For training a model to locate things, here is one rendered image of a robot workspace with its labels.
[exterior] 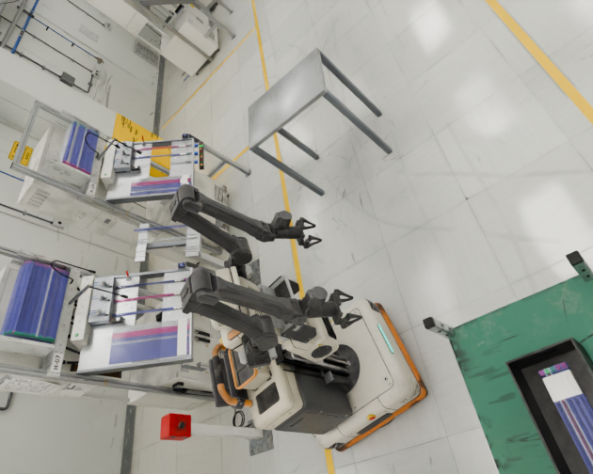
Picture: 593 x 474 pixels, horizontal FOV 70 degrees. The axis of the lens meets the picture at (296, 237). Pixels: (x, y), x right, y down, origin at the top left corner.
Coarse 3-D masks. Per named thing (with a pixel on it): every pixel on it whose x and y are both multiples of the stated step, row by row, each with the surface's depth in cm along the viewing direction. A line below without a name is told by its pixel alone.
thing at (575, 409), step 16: (560, 368) 108; (544, 384) 110; (560, 384) 107; (576, 384) 105; (560, 400) 106; (576, 400) 104; (576, 416) 102; (592, 416) 100; (576, 432) 101; (592, 432) 99; (592, 448) 98; (592, 464) 97
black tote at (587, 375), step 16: (544, 352) 108; (560, 352) 110; (576, 352) 110; (512, 368) 112; (528, 368) 116; (544, 368) 114; (576, 368) 109; (592, 368) 102; (528, 384) 115; (592, 384) 105; (528, 400) 107; (544, 400) 111; (592, 400) 104; (544, 416) 110; (560, 416) 107; (544, 432) 103; (560, 432) 106; (560, 448) 105; (576, 448) 103; (560, 464) 99; (576, 464) 102
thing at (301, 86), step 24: (288, 72) 300; (312, 72) 279; (336, 72) 300; (264, 96) 312; (288, 96) 289; (312, 96) 269; (360, 96) 319; (264, 120) 299; (288, 120) 281; (360, 120) 288; (384, 144) 306; (288, 168) 322
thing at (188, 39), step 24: (96, 0) 550; (120, 0) 554; (144, 0) 559; (168, 0) 562; (192, 0) 562; (216, 0) 637; (120, 24) 579; (144, 24) 583; (168, 24) 587; (192, 24) 596; (216, 24) 593; (168, 48) 614; (192, 48) 619; (216, 48) 624; (192, 72) 650
